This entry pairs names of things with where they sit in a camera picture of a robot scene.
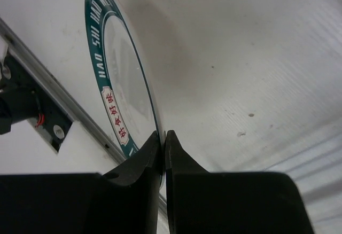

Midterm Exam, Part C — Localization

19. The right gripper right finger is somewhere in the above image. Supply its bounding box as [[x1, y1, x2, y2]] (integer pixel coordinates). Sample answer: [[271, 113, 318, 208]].
[[165, 130, 314, 233]]

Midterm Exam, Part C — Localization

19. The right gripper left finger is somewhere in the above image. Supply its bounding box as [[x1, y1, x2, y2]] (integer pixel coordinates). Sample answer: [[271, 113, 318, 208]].
[[1, 132, 160, 233]]

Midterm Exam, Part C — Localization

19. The white plate teal rim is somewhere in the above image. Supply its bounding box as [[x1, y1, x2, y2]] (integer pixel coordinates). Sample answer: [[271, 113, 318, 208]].
[[83, 0, 164, 188]]

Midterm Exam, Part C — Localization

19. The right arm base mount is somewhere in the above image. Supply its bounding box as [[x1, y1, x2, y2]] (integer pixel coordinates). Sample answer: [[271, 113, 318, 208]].
[[1, 43, 72, 152]]

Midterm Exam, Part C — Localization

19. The metal rail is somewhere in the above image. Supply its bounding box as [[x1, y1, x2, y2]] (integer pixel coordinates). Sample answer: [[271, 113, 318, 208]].
[[0, 17, 168, 216]]

